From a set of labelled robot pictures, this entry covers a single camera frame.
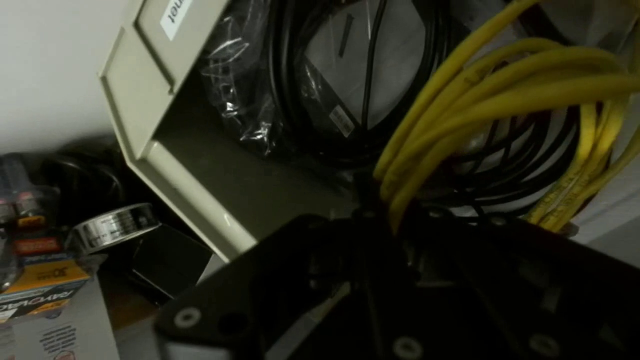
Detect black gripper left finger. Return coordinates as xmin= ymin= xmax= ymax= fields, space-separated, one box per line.
xmin=153 ymin=209 xmax=386 ymax=360

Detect beige cable storage bin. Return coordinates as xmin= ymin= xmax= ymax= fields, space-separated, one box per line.
xmin=98 ymin=0 xmax=359 ymax=266

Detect battery pack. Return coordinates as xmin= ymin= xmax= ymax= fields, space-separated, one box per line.
xmin=0 ymin=149 xmax=102 ymax=321

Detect black coiled cables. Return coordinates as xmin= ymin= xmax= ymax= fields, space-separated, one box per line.
xmin=266 ymin=0 xmax=584 ymax=225

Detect yellow cable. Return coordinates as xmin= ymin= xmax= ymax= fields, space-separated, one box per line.
xmin=370 ymin=0 xmax=640 ymax=236

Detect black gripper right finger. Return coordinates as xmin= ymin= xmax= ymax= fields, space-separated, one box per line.
xmin=386 ymin=201 xmax=640 ymax=360

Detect black tape roll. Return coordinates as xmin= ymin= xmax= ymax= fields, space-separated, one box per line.
xmin=37 ymin=133 xmax=132 ymax=227

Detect silver tape roll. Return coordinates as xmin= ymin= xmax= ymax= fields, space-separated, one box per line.
xmin=65 ymin=200 xmax=164 ymax=255

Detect black cable in clear bag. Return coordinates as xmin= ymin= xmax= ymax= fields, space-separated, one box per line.
xmin=199 ymin=0 xmax=298 ymax=162

